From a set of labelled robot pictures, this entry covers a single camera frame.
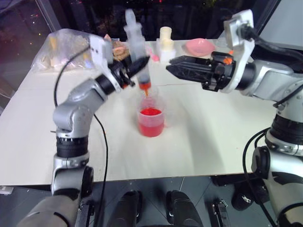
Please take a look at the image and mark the plastic cup with red liquid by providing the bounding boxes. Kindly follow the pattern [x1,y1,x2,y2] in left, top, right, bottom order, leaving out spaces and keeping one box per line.
[136,97,165,138]

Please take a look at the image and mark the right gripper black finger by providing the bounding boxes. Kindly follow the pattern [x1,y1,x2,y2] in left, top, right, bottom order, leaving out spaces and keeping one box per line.
[165,64,213,84]
[168,55,213,68]

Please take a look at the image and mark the black metal bracket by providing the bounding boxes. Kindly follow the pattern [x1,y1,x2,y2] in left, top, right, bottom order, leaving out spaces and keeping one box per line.
[207,200,229,227]

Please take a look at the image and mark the pink plastic bowl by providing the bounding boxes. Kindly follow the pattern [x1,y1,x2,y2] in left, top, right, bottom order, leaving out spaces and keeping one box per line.
[185,38,217,58]

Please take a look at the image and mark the brown toy blocks pile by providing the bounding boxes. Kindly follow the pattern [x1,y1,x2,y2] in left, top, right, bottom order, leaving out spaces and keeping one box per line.
[110,39,131,62]

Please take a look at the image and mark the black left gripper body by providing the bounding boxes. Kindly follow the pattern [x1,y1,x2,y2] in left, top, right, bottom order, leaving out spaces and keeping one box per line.
[110,56,137,89]

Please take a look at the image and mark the large clear plastic syringe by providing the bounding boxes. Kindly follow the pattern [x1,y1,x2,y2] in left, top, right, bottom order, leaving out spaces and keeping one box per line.
[123,9,153,98]

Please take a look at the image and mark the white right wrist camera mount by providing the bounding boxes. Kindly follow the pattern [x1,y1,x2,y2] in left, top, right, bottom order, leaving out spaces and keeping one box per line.
[219,9,256,93]

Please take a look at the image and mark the dark rounded shape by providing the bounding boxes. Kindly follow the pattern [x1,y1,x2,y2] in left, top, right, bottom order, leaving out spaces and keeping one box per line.
[165,190,205,227]
[113,190,141,227]

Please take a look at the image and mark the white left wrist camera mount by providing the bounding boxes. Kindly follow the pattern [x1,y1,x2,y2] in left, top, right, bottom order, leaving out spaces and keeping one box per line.
[89,35,124,90]

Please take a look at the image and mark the clear plastic bag with items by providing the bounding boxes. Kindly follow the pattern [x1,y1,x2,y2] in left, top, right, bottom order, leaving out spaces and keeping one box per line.
[32,28,96,72]

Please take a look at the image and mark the black wheel with white logo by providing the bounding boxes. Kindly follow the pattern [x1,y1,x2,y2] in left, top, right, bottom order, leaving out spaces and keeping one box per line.
[232,188,254,211]

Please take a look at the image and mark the black bar under table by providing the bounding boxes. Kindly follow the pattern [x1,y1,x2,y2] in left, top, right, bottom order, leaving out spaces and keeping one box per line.
[211,176,238,188]

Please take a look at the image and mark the cream white plastic bottle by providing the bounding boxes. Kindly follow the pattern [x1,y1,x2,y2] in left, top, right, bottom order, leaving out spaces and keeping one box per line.
[156,26,177,63]

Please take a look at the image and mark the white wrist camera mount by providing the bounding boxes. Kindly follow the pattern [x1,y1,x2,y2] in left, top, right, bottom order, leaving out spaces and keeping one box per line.
[89,35,124,90]
[219,9,256,93]

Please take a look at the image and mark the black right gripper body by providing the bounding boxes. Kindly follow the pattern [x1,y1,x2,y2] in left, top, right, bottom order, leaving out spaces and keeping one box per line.
[201,51,235,92]

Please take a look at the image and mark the small pink plastic toy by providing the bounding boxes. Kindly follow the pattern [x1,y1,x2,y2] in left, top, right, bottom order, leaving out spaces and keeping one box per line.
[146,44,160,63]

